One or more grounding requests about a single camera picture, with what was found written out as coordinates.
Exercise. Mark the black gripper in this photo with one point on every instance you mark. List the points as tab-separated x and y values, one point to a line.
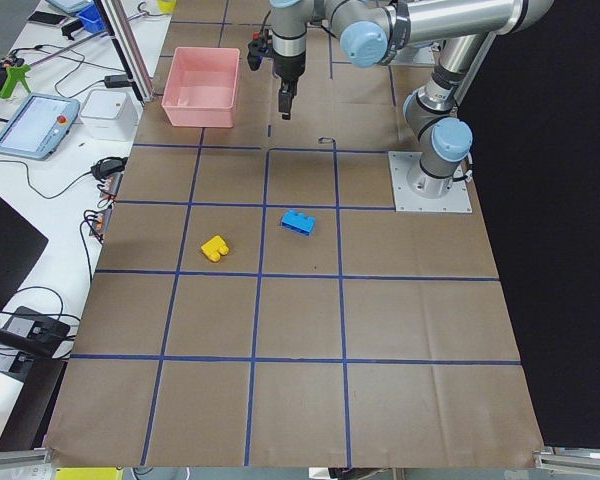
289	67

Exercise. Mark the blue toy block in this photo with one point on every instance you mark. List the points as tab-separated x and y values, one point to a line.
298	222

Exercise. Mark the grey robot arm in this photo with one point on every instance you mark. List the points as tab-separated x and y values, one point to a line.
451	37

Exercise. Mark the pink plastic box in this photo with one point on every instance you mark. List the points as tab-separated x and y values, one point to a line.
201	88

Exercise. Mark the yellow toy block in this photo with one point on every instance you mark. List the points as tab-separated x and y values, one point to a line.
215	248

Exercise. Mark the white square device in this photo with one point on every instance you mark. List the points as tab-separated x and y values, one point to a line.
109	115

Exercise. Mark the black power adapter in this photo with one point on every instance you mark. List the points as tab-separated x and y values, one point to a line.
116	81

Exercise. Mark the blue plastic bin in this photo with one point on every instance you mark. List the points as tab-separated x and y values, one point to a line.
91	19

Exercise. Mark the teach pendant tablet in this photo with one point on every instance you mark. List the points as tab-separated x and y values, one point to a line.
38	126

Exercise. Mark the black smartphone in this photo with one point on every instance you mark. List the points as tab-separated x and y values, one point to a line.
47	19

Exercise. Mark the green hand tool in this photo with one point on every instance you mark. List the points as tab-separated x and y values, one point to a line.
15	75

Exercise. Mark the black monitor stand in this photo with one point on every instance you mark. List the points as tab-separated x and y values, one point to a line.
21	246

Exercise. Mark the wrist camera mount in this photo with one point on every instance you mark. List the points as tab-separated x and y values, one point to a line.
259	47

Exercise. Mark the black cable hub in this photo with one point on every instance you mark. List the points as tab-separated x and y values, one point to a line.
108	166

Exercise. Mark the aluminium frame post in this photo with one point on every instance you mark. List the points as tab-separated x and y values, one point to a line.
118	27

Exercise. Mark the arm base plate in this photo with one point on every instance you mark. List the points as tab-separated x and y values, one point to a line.
416	192

